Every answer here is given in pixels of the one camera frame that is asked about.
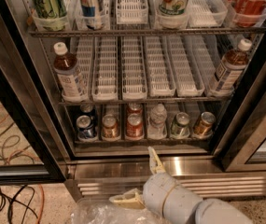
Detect wire shelf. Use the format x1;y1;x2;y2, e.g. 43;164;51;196
58;96;231;105
29;27;266;38

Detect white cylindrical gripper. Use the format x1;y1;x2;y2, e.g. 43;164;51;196
109;147;203;224

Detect white tray middle shelf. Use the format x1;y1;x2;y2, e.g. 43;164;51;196
167;36;204;97
91;37;119;101
144;36;175;97
120;36;147;100

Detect white tray shelf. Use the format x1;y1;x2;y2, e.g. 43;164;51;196
144;36;175;97
120;36;147;100
116;0;148;24
91;37;119;101
167;36;204;97
188;0;228;28

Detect left tea bottle white cap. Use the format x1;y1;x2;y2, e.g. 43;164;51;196
53;42;87;102

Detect left glass fridge door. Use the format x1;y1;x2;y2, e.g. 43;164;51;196
0;40;67;185

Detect clear plastic bin with bag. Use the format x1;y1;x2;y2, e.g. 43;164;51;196
71;199;171;224

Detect brown soda can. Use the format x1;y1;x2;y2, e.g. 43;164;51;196
102;114;119;138

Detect stainless steel fridge base grille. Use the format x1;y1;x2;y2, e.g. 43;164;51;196
64;157;266;201

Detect right fridge door frame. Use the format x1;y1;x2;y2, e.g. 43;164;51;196
214;31;266;172

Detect blue pepsi can front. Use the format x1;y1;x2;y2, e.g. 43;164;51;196
76;115;96;139

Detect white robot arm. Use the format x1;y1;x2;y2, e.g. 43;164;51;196
109;147;253;224

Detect middle wire shelf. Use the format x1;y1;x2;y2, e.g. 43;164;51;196
58;96;231;105

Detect red coke can front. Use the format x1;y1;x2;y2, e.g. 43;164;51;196
126;113;143;138

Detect green soda can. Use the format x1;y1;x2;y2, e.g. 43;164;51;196
170;112;190;139

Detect orange cable on floor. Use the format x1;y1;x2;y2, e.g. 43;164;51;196
35;184;46;224

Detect blue pepsi can rear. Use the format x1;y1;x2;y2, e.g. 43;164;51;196
80;104;96;119

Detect blue pepsi can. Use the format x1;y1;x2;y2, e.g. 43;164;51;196
80;104;96;119
76;115;96;139

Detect orange-brown tilted can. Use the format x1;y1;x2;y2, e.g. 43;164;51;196
193;111;216;139

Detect large coca-cola can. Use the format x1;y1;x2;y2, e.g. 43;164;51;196
227;0;266;27

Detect top wire shelf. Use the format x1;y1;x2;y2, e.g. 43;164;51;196
29;27;266;38

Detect red coke can rear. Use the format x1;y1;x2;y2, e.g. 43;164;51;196
126;103;143;115

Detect black cables on floor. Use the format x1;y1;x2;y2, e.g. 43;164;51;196
0;184;39;224

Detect white tray top shelf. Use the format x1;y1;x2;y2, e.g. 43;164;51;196
116;0;148;24
188;0;228;28

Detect red coke can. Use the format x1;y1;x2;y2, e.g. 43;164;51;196
126;113;143;138
126;103;143;115

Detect right tea bottle white cap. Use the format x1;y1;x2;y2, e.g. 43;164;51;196
209;38;252;91

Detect tea bottle white cap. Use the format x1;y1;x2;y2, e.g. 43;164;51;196
209;38;252;91
53;42;87;102

